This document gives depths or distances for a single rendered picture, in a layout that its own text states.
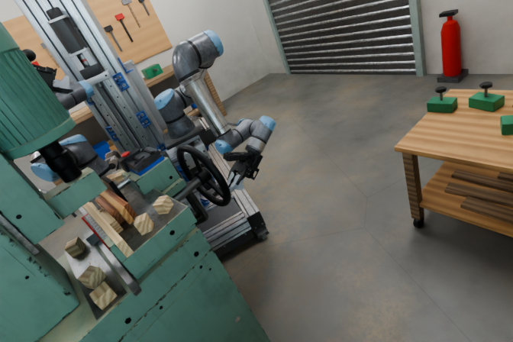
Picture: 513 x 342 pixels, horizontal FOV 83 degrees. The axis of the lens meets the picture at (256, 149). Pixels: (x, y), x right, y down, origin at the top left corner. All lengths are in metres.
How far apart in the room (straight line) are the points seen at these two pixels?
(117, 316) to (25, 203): 0.36
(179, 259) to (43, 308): 0.34
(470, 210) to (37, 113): 1.64
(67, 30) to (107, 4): 2.70
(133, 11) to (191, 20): 0.77
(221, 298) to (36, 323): 0.50
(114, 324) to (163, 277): 0.15
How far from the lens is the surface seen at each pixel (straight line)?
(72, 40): 1.66
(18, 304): 0.97
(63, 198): 0.96
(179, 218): 0.86
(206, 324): 1.11
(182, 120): 1.60
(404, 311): 1.54
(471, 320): 1.54
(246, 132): 1.29
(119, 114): 1.71
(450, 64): 3.20
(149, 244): 0.84
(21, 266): 0.92
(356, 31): 3.73
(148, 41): 4.38
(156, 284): 0.93
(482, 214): 1.62
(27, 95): 0.87
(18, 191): 0.91
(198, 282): 1.00
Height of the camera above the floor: 1.34
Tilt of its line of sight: 27 degrees down
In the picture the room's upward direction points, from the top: 23 degrees counter-clockwise
